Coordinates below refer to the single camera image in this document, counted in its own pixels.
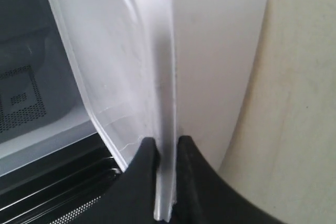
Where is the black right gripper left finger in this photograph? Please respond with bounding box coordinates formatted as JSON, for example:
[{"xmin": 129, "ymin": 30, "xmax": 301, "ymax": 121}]
[{"xmin": 47, "ymin": 136, "xmax": 161, "ymax": 224}]

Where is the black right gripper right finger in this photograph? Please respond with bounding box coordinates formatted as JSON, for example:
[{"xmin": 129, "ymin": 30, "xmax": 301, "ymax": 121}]
[{"xmin": 172, "ymin": 135, "xmax": 282, "ymax": 223}]

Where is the white microwave door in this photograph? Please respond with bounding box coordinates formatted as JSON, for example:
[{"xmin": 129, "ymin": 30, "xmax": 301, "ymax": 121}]
[{"xmin": 1, "ymin": 134, "xmax": 124, "ymax": 223}]

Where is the white plastic lidded container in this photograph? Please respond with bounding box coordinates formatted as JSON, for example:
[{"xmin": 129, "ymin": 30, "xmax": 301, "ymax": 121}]
[{"xmin": 48, "ymin": 0, "xmax": 267, "ymax": 221}]

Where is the white microwave oven body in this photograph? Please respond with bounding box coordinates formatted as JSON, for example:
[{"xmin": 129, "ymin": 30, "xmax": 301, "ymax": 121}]
[{"xmin": 1, "ymin": 0, "xmax": 96, "ymax": 174}]

